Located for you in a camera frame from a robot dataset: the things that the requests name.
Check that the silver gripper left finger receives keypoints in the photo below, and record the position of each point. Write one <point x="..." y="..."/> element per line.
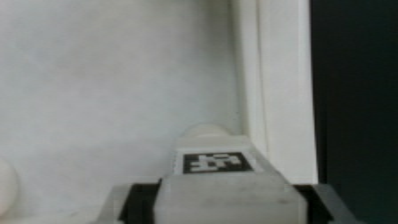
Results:
<point x="128" y="208"/>

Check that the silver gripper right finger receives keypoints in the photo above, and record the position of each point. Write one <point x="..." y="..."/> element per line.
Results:
<point x="327" y="209"/>

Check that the white square table top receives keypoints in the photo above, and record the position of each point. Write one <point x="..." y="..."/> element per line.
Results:
<point x="123" y="69"/>

